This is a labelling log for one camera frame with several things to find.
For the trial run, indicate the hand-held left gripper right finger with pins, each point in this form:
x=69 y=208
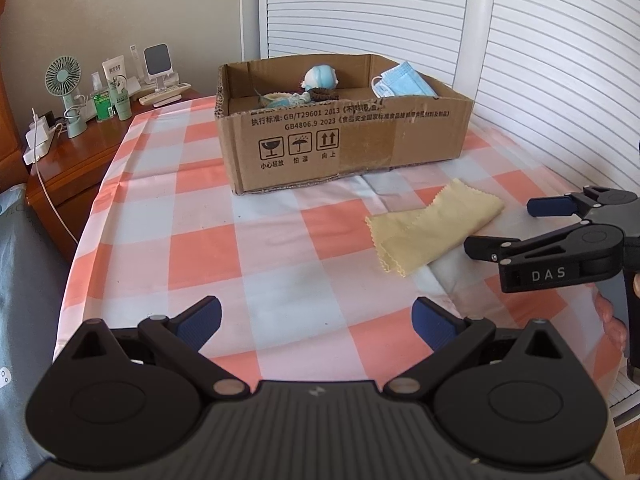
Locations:
x=435 y=326

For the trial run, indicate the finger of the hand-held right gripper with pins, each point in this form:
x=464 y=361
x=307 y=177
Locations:
x=545 y=255
x=552 y=206

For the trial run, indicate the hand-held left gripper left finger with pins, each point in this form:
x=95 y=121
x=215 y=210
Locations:
x=200 y=321

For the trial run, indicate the yellow cleaning cloth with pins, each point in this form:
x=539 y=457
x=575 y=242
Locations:
x=432 y=227

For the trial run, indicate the blue face mask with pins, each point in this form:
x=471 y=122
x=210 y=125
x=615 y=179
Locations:
x=405 y=81

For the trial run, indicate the brown cardboard box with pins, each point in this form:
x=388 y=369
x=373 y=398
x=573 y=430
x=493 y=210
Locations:
x=340 y=150

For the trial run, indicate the floral fabric pouch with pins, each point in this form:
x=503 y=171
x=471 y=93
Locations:
x=280 y=100

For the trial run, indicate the brown hair scrunchie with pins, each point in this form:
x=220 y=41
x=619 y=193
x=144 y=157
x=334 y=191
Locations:
x=325 y=94

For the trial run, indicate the plush doll with blue hat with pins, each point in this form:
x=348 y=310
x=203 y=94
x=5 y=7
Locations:
x=320 y=77

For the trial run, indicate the person's right hand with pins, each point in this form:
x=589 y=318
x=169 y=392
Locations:
x=612 y=320

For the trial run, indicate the pink checkered tablecloth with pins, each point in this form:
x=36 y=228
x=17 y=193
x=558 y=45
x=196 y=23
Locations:
x=200 y=220

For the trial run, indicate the light blue bed sheet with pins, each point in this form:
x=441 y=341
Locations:
x=25 y=285

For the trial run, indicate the wooden nightstand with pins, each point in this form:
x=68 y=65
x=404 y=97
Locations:
x=75 y=170

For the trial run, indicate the white remote control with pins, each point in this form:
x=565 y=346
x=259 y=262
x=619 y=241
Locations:
x=162 y=94

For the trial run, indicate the green bottle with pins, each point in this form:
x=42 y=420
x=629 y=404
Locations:
x=103 y=106

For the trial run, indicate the green cosmetic tube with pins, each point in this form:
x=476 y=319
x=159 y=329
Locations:
x=122 y=97

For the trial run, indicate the white power strip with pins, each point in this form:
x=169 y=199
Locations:
x=39 y=146

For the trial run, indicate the black charger plug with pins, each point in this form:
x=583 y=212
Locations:
x=47 y=117

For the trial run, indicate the white phone stand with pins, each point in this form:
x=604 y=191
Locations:
x=157 y=62

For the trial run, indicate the white cosmetic tube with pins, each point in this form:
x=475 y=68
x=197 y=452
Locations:
x=114 y=67

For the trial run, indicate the white slim tube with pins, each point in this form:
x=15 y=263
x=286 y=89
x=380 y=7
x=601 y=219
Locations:
x=134 y=59

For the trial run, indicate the green desk fan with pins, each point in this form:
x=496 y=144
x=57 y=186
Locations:
x=62 y=76

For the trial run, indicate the wooden headboard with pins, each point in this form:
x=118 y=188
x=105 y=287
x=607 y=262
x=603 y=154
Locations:
x=10 y=110

